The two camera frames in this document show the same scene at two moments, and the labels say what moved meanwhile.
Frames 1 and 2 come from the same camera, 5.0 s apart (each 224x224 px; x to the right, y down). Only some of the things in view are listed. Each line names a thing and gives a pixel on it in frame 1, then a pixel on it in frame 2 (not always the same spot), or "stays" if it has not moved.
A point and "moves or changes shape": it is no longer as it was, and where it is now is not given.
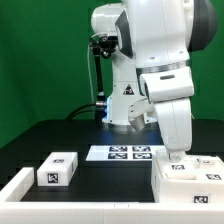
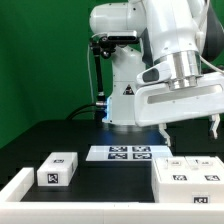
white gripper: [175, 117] to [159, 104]
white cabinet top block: [57, 169] stays
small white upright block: [15, 211] stays
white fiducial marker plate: [122, 152] stays
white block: [185, 169] moves or changes shape
